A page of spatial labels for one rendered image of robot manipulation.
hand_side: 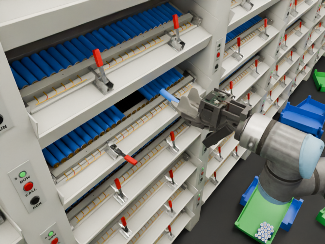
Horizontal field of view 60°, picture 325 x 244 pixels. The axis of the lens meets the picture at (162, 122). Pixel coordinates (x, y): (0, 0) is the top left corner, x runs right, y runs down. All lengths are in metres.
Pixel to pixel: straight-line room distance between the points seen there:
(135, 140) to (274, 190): 0.38
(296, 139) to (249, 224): 1.16
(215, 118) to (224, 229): 1.14
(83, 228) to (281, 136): 0.58
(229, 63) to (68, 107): 0.76
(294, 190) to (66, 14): 0.62
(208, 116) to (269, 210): 1.16
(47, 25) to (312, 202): 1.83
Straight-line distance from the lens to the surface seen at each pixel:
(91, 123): 0.77
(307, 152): 0.65
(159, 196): 1.15
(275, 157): 0.67
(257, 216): 1.78
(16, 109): 0.50
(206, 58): 0.96
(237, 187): 1.94
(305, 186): 0.77
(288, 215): 1.91
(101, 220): 0.88
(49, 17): 0.49
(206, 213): 1.79
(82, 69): 0.63
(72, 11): 0.52
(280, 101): 2.52
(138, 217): 1.10
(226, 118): 0.70
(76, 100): 0.60
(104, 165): 0.74
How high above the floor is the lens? 1.48
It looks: 39 degrees down
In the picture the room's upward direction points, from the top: straight up
